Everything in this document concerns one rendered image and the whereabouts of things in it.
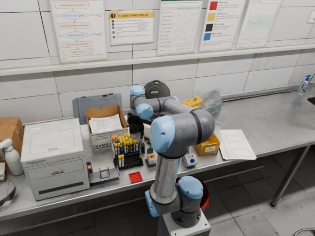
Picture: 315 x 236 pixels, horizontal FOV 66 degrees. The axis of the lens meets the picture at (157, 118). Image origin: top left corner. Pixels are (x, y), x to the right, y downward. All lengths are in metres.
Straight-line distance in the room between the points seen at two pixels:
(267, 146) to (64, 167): 1.35
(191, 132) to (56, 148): 0.72
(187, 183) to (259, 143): 0.88
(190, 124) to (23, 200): 1.02
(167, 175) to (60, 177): 0.62
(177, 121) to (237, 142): 1.07
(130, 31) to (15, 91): 0.82
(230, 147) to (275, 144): 0.35
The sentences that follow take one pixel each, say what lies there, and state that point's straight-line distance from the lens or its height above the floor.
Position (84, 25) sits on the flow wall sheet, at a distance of 1.59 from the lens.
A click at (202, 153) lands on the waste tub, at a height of 0.90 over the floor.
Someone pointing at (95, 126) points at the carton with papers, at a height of 0.94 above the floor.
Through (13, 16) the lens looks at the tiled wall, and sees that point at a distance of 1.61.
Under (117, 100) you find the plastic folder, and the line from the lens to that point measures 1.82.
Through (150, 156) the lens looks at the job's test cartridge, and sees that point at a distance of 1.49.
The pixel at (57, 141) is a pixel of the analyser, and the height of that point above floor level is 1.17.
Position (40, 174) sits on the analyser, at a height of 1.06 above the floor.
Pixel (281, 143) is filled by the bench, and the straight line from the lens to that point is 1.98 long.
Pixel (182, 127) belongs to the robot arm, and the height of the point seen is 1.53.
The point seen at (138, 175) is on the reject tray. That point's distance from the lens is 1.49.
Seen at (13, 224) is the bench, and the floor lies 0.27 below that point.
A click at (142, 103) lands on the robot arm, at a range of 1.15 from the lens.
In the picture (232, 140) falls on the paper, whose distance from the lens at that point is 1.82.
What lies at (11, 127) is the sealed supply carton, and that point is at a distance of 1.69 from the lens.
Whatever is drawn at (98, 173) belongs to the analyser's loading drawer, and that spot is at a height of 0.92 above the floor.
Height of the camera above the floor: 2.01
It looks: 36 degrees down
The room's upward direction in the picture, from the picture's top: 4 degrees clockwise
